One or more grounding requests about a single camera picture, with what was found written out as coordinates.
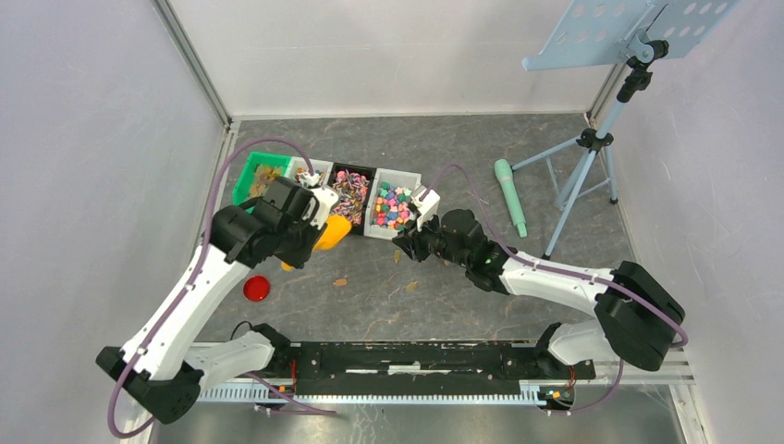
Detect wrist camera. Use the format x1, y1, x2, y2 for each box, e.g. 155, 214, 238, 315
410, 185, 440, 232
298, 172, 339, 228

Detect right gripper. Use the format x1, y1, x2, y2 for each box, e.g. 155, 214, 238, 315
392, 210, 470, 269

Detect white lollipop bin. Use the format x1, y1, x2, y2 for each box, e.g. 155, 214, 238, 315
285, 156, 334, 186

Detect red jar lid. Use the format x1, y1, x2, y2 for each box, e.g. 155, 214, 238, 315
242, 276, 271, 302

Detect blue music stand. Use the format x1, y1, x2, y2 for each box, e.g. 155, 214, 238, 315
496, 0, 737, 259

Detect black swirl lollipop bin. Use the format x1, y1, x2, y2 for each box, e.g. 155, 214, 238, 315
326, 163, 376, 236

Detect orange plastic scoop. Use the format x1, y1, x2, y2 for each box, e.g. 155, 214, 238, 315
275, 215, 351, 260

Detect purple cable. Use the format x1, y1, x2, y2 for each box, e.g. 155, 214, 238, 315
423, 163, 690, 418
107, 137, 338, 439

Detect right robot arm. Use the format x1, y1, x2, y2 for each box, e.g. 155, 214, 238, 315
393, 209, 686, 377

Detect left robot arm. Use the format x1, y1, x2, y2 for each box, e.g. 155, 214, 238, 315
96, 178, 338, 424

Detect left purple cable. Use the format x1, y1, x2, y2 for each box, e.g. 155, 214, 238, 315
107, 137, 338, 439

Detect aluminium frame post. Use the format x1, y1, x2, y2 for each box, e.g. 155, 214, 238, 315
151, 0, 233, 128

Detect white star candy bin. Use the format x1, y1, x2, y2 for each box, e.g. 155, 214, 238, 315
363, 168, 421, 240

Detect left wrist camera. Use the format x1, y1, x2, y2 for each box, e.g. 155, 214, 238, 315
298, 172, 339, 228

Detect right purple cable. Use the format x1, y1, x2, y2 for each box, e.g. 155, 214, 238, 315
423, 163, 690, 418

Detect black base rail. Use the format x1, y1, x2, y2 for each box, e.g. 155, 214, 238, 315
255, 340, 596, 398

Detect green candy bin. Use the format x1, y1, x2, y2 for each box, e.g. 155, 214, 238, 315
232, 152, 291, 205

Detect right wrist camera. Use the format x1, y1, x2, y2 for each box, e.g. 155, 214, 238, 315
410, 185, 440, 232

